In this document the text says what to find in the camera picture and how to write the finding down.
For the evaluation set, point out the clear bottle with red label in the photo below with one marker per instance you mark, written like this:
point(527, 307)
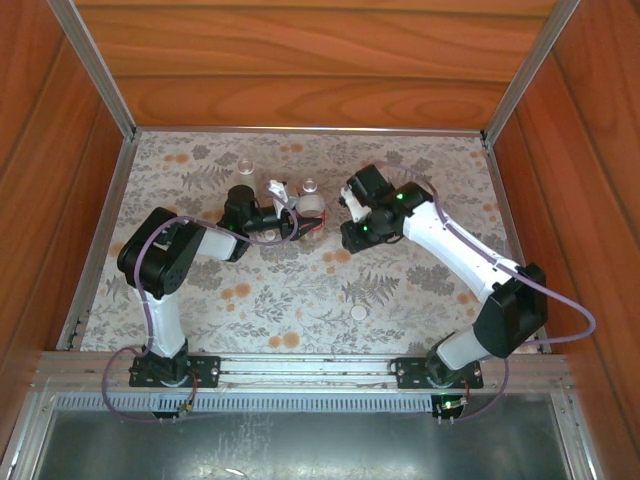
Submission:
point(310, 202)

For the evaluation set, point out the clear ribbed plastic jar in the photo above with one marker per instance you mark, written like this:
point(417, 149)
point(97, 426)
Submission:
point(245, 167)

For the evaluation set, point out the small white bottle cap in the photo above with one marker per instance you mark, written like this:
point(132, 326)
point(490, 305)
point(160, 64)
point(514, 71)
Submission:
point(270, 235)

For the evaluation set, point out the large white jar cap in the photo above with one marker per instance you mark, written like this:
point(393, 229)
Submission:
point(358, 313)

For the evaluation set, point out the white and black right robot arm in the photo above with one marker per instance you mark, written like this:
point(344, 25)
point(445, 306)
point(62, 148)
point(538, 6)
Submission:
point(450, 240)

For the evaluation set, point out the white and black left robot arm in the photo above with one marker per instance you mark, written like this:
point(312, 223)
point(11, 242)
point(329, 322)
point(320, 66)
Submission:
point(165, 325)

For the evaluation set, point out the floral patterned tablecloth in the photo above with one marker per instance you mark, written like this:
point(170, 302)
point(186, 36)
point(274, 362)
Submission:
point(300, 300)

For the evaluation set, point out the grey metal sheet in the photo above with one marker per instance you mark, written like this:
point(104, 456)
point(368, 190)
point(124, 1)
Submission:
point(310, 445)

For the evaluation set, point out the thin aluminium edge rail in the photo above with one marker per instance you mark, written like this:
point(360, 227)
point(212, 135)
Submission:
point(310, 130)

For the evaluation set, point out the aluminium table side rail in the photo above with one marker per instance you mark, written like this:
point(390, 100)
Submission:
point(95, 250)
point(505, 200)

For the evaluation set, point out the wide grooved aluminium rail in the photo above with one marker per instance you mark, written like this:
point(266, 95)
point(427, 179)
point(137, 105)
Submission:
point(310, 367)

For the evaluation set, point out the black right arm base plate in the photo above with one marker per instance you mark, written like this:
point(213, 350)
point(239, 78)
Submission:
point(407, 372)

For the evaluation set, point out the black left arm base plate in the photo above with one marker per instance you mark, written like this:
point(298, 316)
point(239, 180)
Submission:
point(205, 372)

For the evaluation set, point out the aluminium frame post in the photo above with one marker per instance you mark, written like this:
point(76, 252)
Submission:
point(535, 65)
point(95, 65)

